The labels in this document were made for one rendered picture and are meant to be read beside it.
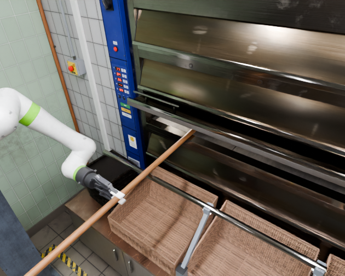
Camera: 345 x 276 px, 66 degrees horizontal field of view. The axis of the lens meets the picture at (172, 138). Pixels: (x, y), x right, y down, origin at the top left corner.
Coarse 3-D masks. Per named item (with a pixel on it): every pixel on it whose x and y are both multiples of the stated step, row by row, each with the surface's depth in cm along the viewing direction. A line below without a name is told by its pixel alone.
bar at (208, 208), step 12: (108, 156) 154; (132, 168) 145; (156, 180) 136; (180, 192) 129; (204, 204) 122; (204, 216) 123; (228, 216) 116; (240, 228) 113; (252, 228) 111; (192, 240) 122; (264, 240) 108; (276, 240) 107; (192, 252) 123; (288, 252) 103; (180, 264) 122; (312, 264) 99; (324, 264) 98
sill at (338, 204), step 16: (160, 128) 173; (192, 144) 162; (208, 144) 157; (240, 160) 145; (256, 160) 144; (272, 176) 137; (288, 176) 134; (304, 192) 129; (320, 192) 125; (336, 192) 125
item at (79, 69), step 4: (68, 60) 186; (72, 60) 186; (76, 60) 185; (80, 60) 185; (68, 64) 188; (72, 64) 185; (76, 64) 183; (80, 64) 186; (76, 68) 185; (80, 68) 187; (84, 68) 190; (72, 72) 190; (76, 72) 187; (80, 72) 188; (84, 72) 191
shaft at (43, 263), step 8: (184, 136) 159; (176, 144) 153; (168, 152) 148; (160, 160) 143; (152, 168) 139; (144, 176) 135; (128, 184) 130; (136, 184) 131; (112, 200) 121; (104, 208) 118; (96, 216) 115; (88, 224) 112; (80, 232) 109; (64, 240) 106; (72, 240) 107; (56, 248) 103; (64, 248) 104; (48, 256) 100; (56, 256) 102; (40, 264) 98; (32, 272) 96
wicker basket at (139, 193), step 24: (144, 192) 197; (168, 192) 192; (192, 192) 178; (120, 216) 183; (144, 216) 188; (168, 216) 188; (192, 216) 184; (144, 240) 173; (168, 240) 172; (168, 264) 150
